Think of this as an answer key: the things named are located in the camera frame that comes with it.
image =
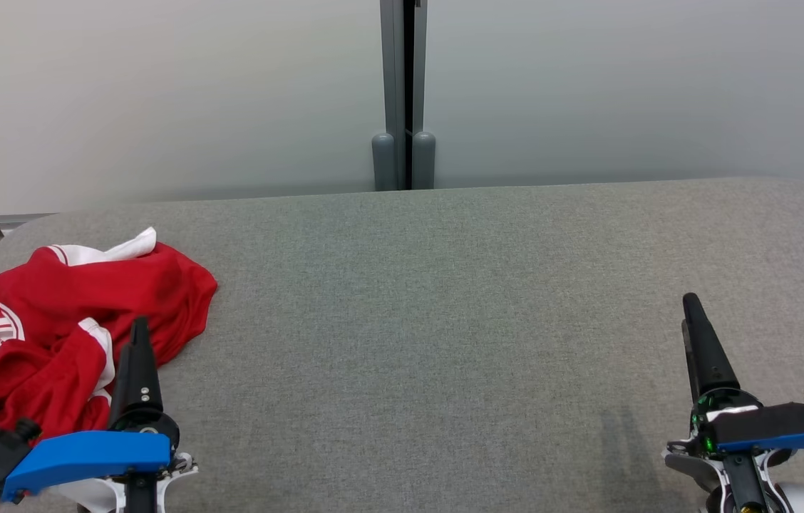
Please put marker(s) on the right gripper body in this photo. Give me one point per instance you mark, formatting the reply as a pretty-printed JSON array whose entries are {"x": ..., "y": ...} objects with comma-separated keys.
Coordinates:
[{"x": 703, "y": 427}]

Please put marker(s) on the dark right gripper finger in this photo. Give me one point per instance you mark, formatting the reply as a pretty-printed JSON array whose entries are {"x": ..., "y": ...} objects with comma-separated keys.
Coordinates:
[{"x": 707, "y": 349}]

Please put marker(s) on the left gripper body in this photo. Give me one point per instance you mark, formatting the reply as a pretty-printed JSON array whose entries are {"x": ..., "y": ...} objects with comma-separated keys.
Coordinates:
[{"x": 163, "y": 422}]

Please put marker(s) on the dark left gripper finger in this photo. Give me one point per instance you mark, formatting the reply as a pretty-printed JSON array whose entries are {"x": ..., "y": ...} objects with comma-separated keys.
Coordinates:
[{"x": 137, "y": 370}]

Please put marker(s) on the red white basketball jersey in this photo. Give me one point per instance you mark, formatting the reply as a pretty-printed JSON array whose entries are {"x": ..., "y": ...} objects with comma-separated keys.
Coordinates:
[{"x": 160, "y": 292}]

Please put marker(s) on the red shorts white stripe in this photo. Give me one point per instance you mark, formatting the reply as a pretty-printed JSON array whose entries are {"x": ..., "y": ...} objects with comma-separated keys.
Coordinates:
[{"x": 38, "y": 377}]

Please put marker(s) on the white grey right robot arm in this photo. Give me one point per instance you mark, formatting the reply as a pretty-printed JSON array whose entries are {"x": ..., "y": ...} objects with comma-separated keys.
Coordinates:
[{"x": 800, "y": 500}]

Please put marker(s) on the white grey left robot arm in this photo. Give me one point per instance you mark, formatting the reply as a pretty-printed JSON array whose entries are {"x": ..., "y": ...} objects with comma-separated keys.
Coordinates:
[{"x": 92, "y": 499}]

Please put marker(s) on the blue right camera mount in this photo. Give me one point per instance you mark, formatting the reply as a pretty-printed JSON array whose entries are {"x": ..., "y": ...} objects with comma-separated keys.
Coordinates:
[{"x": 772, "y": 424}]

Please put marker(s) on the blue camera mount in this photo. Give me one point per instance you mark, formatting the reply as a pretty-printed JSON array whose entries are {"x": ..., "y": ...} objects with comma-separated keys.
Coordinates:
[
  {"x": 772, "y": 424},
  {"x": 88, "y": 452}
]

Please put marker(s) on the blue left camera mount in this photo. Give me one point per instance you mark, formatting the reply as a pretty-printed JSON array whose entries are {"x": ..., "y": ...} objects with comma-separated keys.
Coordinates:
[{"x": 88, "y": 452}]

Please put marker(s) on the grey partition frame post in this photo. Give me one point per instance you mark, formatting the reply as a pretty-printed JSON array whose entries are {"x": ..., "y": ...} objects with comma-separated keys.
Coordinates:
[
  {"x": 422, "y": 85},
  {"x": 391, "y": 85}
]

